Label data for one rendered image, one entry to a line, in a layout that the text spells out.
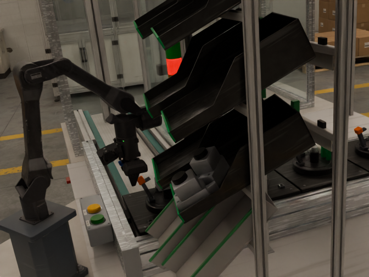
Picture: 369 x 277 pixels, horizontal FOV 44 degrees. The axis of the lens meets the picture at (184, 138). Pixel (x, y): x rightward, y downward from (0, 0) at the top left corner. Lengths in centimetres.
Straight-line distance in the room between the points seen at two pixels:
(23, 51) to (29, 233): 836
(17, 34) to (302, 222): 841
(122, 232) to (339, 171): 65
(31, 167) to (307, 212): 78
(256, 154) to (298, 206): 61
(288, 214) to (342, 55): 65
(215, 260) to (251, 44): 42
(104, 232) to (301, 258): 55
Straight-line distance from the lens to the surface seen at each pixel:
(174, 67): 144
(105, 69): 230
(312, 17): 242
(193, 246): 104
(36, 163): 119
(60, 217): 123
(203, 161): 88
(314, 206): 142
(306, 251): 135
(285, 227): 139
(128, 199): 145
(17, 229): 123
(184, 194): 85
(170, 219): 117
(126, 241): 128
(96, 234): 136
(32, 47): 943
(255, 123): 77
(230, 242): 90
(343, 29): 83
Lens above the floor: 164
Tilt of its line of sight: 21 degrees down
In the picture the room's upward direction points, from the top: 6 degrees counter-clockwise
